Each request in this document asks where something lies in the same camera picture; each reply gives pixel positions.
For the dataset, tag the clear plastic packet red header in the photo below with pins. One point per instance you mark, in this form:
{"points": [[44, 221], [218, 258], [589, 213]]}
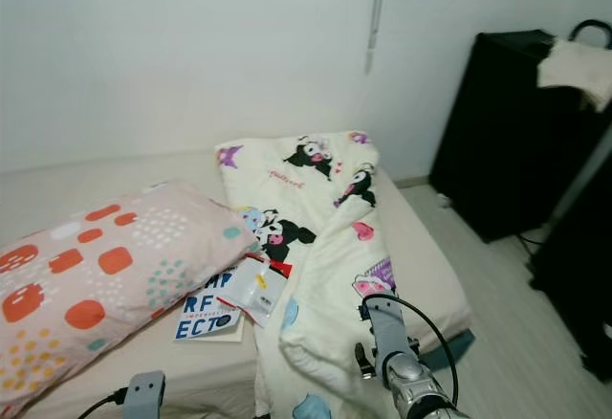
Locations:
{"points": [[256, 290]]}

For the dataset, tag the pink pillow with orange patches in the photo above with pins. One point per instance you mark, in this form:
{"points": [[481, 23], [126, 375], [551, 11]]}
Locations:
{"points": [[96, 275]]}

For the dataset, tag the cream cartoon print blanket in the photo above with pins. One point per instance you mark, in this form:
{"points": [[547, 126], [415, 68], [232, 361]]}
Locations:
{"points": [[330, 237]]}

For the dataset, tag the white book with blue lettering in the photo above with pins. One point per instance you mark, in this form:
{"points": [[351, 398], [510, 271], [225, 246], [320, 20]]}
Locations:
{"points": [[201, 323]]}

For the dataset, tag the dark furniture piece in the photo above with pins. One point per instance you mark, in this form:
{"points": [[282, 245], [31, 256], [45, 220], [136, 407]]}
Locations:
{"points": [[579, 285]]}

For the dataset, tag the black cabinet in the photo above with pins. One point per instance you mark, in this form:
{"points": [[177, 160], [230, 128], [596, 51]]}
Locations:
{"points": [[497, 142]]}

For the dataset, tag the grey pole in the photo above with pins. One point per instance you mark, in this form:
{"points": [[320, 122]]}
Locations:
{"points": [[583, 175]]}

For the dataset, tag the cream cloth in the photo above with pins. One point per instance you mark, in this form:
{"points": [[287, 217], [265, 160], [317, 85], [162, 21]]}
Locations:
{"points": [[579, 70]]}

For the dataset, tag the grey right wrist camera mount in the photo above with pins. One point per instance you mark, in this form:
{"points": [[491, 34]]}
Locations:
{"points": [[387, 328]]}

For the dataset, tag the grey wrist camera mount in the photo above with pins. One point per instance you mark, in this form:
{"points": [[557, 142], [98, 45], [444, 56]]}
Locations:
{"points": [[145, 398], [387, 328]]}

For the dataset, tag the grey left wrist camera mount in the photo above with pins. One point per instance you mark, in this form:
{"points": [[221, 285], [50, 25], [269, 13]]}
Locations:
{"points": [[145, 398]]}

